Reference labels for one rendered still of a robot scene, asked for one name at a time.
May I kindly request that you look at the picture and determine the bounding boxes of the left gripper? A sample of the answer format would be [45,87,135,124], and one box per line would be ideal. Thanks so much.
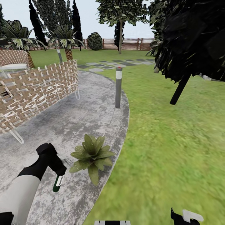
[49,158,67,176]

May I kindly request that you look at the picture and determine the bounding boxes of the insectifuge atomizer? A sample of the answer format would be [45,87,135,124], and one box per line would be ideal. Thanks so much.
[53,174,64,192]

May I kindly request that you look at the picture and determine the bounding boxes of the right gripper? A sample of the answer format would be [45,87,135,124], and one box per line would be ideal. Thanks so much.
[171,208,199,225]

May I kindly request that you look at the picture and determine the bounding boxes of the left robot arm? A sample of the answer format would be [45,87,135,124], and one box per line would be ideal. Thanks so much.
[0,142,74,225]

